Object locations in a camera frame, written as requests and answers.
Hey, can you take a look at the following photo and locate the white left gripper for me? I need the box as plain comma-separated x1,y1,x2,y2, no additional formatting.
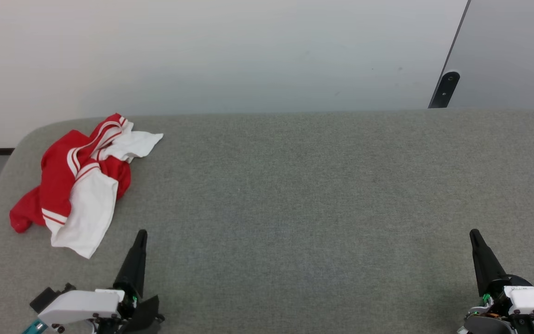
38,229,165,334

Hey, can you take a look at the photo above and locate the red and white jersey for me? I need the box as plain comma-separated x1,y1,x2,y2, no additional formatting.
9,113,164,259

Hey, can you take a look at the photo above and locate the grey door panel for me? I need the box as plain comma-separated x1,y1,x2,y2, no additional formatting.
429,0,534,115

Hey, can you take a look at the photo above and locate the black door bracket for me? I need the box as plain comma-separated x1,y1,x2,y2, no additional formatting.
428,71,461,109

